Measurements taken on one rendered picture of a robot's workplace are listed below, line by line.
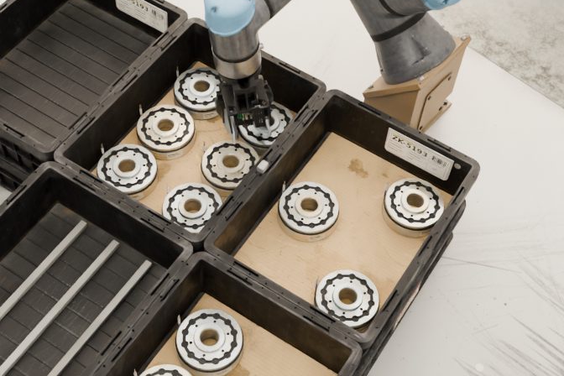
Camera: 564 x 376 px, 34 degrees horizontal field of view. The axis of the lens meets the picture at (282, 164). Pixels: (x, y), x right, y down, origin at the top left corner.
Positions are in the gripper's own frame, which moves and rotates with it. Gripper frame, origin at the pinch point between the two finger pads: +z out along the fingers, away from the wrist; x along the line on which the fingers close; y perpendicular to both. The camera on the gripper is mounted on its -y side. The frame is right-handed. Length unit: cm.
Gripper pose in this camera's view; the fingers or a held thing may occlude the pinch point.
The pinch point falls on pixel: (248, 127)
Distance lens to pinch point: 167.0
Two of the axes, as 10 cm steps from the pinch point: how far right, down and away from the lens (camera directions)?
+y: 2.2, 8.0, -5.6
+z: 0.7, 5.6, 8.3
